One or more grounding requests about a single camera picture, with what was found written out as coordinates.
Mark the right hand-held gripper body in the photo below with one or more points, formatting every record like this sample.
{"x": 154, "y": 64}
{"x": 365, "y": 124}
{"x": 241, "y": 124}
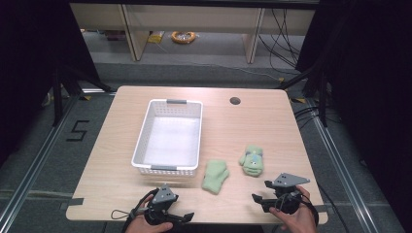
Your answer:
{"x": 287, "y": 181}

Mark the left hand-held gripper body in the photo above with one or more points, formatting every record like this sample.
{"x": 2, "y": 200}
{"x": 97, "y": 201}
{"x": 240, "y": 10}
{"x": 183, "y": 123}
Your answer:
{"x": 163, "y": 195}

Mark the person's left hand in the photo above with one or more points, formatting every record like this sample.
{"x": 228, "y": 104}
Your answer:
{"x": 142, "y": 226}

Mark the person's right hand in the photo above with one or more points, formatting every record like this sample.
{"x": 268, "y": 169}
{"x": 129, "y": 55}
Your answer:
{"x": 301, "y": 216}

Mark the green mitten with face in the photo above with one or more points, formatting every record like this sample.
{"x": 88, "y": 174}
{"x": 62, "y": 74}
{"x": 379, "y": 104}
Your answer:
{"x": 252, "y": 160}

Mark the plain green mitten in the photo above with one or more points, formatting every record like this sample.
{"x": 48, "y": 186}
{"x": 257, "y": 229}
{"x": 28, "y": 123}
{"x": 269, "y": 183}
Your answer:
{"x": 214, "y": 176}

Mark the white plastic basket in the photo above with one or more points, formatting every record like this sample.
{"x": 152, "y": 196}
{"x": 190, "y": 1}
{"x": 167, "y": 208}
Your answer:
{"x": 170, "y": 139}

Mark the black metal stand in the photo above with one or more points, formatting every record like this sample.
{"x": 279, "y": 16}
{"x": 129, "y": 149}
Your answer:
{"x": 322, "y": 97}
{"x": 57, "y": 97}

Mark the black curtain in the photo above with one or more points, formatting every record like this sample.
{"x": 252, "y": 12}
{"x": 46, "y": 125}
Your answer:
{"x": 29, "y": 64}
{"x": 366, "y": 97}

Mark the yellow packet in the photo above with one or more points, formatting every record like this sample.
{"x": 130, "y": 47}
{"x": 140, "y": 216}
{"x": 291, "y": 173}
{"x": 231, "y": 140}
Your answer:
{"x": 156, "y": 37}

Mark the aluminium floor rail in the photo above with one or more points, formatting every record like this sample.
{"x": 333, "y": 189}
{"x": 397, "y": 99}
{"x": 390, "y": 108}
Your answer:
{"x": 340, "y": 168}
{"x": 35, "y": 161}

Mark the beige wooden desk frame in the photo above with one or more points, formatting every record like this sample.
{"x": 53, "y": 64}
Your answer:
{"x": 136, "y": 39}

